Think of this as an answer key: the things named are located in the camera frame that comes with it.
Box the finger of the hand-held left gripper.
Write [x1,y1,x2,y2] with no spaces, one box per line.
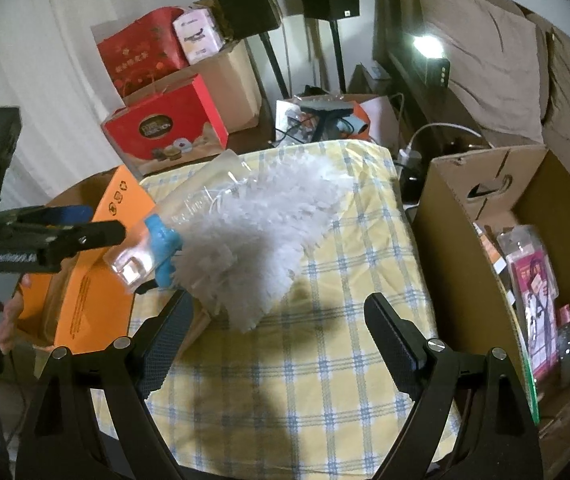
[2,203,95,233]
[48,220,127,267]

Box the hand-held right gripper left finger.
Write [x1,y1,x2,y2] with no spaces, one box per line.
[15,290,196,480]

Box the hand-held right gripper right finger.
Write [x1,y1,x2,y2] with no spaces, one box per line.
[364,293,544,480]

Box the orange cardboard box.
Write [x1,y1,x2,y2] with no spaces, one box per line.
[15,165,158,361]

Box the clear plastic bag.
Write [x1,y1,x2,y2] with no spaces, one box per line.
[102,152,258,297]

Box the white fluffy duster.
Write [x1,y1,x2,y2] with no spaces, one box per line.
[146,156,355,334]

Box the yellow plaid blanket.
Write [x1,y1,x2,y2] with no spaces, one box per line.
[90,140,466,461]

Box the red gift box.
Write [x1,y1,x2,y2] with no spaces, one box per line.
[102,74,230,178]

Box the small orange white box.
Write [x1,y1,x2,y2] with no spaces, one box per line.
[475,222,508,276]

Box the pink packaged item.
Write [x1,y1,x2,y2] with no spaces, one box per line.
[497,225,560,376]

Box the dark red carton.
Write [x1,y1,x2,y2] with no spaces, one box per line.
[96,6,190,106]

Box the dark wooden cabinet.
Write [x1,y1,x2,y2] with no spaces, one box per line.
[225,125,278,153]

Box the white power strip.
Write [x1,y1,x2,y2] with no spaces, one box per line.
[395,145,423,173]

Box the large brown cardboard box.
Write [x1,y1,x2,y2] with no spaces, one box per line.
[185,0,262,133]

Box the pink white carton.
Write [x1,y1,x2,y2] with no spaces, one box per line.
[172,5,226,65]

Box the orange and white box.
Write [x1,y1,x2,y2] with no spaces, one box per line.
[275,92,401,153]

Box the black speaker stand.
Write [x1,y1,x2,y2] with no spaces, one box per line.
[260,31,291,101]
[331,16,349,95]

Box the bright lamp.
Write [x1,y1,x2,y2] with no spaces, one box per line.
[410,32,453,88]

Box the beige sofa cover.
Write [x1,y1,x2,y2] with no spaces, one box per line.
[375,0,570,161]

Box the white cable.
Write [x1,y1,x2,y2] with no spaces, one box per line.
[405,122,483,156]

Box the black bracket stand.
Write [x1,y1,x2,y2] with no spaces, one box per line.
[299,99,356,143]

